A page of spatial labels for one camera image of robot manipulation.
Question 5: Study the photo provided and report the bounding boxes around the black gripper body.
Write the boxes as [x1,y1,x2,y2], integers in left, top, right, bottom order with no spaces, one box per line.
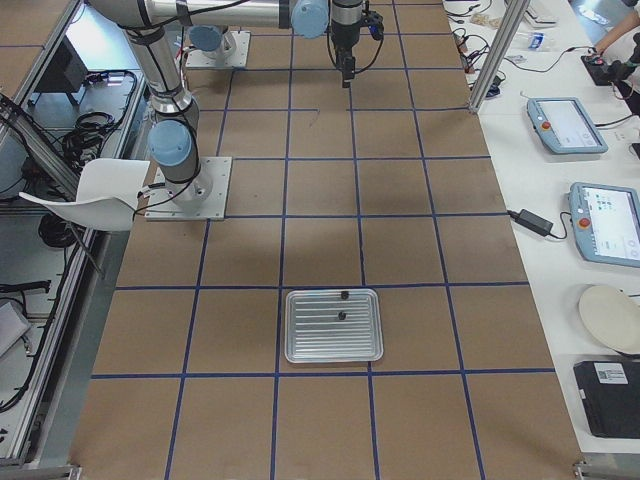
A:
[330,20,361,70]

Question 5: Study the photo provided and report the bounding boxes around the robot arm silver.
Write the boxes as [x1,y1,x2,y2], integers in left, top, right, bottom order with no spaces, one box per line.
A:
[189,25,236,59]
[93,1,384,209]

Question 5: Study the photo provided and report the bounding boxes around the ribbed metal tray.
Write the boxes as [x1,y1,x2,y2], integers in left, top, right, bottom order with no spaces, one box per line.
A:
[285,288,384,364]

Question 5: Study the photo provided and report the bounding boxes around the upper blue teach pendant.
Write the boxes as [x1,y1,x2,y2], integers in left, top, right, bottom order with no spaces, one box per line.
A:
[526,97,608,155]

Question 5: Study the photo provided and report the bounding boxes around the blue teach pendant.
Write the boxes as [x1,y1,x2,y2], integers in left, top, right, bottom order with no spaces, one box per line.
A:
[526,97,608,155]
[568,182,639,268]

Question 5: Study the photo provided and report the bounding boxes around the black power adapter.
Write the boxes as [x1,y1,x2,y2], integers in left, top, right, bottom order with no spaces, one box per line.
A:
[507,209,553,237]

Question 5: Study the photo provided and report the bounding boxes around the black joystick controller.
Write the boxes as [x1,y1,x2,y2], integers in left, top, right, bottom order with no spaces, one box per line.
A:
[581,55,620,86]

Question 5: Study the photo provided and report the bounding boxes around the white plastic chair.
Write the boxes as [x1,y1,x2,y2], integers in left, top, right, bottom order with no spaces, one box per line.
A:
[19,158,150,232]

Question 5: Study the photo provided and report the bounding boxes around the lower blue teach pendant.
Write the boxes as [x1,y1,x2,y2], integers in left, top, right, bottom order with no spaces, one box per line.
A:
[568,182,639,268]

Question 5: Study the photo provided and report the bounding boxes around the white round plate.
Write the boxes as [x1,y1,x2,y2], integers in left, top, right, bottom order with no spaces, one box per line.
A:
[578,285,639,355]

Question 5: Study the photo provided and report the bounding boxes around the black laptop case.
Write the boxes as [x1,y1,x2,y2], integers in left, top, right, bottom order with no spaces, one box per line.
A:
[573,361,639,439]

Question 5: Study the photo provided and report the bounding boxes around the aluminium frame post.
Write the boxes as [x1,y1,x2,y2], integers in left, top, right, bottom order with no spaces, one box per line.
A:
[468,0,529,114]

